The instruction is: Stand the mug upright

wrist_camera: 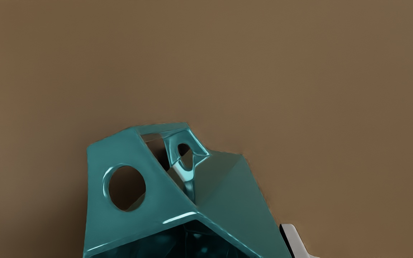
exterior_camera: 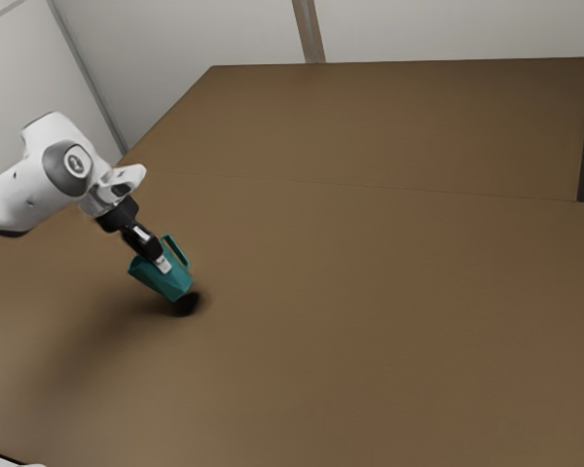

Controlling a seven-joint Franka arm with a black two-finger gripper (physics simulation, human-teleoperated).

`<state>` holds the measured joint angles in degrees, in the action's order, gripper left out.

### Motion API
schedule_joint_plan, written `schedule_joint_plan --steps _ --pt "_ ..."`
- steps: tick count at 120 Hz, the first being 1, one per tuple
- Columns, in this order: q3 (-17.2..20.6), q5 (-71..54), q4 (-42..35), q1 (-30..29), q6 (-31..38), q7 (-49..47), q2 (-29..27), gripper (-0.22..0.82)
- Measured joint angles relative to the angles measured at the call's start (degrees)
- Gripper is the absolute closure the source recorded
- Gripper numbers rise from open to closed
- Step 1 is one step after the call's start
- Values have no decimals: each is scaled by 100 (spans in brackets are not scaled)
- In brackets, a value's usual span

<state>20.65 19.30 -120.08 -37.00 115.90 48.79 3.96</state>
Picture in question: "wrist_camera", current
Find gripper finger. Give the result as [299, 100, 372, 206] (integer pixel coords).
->
[279, 224, 321, 258]

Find teal faceted mug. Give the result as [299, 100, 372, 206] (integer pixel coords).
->
[83, 123, 293, 258]

